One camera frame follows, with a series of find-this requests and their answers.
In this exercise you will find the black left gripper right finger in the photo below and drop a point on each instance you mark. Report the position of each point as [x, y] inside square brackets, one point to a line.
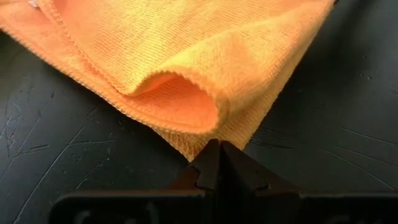
[239, 174]

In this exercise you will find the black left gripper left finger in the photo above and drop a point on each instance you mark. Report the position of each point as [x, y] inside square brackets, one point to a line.
[206, 168]

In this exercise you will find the orange microfiber towel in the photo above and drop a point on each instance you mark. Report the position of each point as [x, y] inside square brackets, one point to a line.
[186, 62]

